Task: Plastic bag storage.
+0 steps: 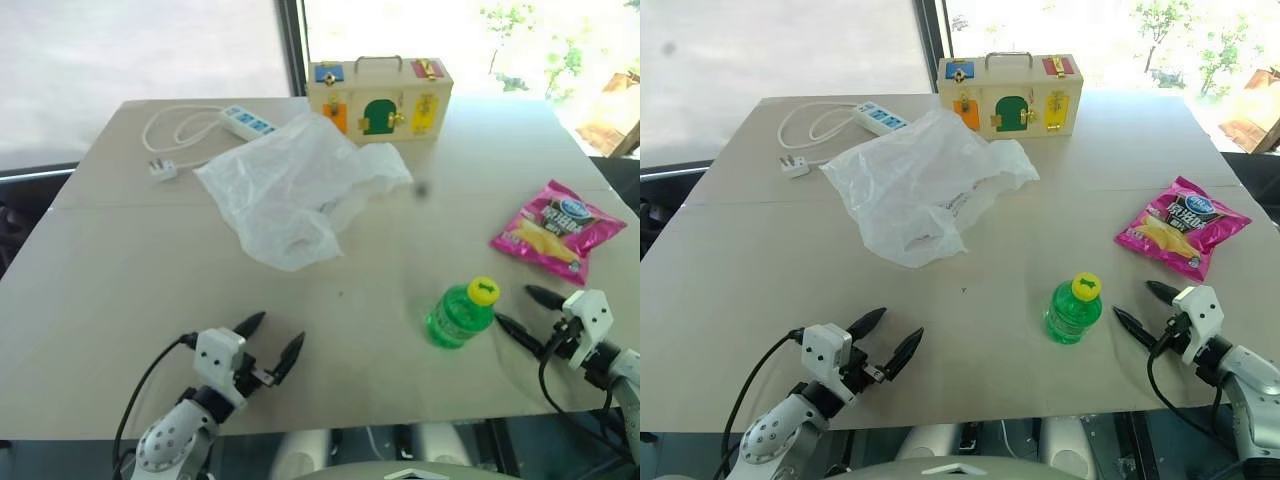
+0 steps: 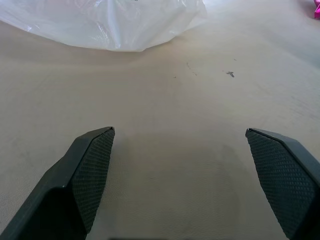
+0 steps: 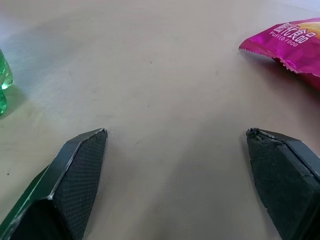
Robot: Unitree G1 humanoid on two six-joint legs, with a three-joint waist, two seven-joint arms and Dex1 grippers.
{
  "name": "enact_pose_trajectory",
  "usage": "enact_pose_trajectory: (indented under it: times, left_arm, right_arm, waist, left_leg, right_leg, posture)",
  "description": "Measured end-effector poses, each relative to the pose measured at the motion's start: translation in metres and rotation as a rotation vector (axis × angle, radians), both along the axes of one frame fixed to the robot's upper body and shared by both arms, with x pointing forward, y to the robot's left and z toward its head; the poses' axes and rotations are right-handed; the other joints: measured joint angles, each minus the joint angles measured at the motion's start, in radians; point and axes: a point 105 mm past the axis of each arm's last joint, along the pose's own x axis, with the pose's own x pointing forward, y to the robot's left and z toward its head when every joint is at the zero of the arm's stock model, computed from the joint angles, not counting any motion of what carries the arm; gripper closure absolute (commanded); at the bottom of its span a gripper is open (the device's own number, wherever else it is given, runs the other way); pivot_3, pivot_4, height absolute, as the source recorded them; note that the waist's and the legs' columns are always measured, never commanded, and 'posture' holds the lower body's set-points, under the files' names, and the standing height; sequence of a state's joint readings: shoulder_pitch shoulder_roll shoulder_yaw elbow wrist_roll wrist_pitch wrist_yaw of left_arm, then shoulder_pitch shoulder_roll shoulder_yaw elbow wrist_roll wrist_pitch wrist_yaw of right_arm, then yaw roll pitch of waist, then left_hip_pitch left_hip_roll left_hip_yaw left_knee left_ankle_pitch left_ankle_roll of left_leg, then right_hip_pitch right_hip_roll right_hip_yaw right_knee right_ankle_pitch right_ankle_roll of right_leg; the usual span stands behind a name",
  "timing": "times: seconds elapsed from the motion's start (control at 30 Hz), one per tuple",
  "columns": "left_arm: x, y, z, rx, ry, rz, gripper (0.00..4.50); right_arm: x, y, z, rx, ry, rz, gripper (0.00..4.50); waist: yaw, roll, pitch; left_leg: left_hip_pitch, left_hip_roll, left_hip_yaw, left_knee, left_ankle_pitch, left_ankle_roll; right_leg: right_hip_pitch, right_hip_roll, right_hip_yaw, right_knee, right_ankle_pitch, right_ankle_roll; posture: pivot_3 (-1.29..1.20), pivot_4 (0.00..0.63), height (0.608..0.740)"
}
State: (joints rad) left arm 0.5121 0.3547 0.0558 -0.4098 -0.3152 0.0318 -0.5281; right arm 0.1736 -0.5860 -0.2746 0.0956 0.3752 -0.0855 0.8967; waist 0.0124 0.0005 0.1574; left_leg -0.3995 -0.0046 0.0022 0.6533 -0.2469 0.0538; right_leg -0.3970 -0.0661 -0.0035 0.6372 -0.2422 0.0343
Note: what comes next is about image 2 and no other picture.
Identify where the translucent white plastic bag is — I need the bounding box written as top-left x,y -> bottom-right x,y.
0,0 -> 208,52

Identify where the pink object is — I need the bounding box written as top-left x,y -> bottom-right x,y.
310,0 -> 320,20

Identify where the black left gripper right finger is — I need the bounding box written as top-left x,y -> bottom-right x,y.
245,127 -> 320,240

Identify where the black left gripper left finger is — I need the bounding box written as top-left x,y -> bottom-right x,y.
0,126 -> 116,240

